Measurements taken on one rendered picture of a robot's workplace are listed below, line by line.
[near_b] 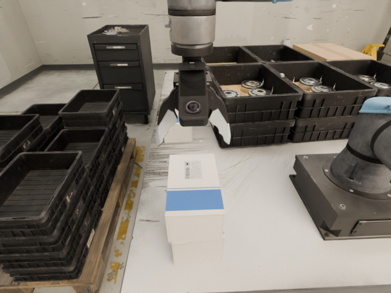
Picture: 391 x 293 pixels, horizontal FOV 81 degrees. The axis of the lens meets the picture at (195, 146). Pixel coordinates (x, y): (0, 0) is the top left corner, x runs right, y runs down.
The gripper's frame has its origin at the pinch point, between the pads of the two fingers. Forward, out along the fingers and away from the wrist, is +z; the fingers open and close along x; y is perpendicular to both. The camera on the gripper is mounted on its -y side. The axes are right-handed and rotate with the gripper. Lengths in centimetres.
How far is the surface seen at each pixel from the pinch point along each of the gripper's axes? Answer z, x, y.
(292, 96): 5, -37, 37
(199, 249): 21.7, -0.8, -10.0
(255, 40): 50, -120, 383
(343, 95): 5, -57, 39
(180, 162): 9.2, 3.1, 6.6
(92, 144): 59, 65, 90
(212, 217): 10.4, -3.5, -10.0
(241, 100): 5.3, -18.2, 35.1
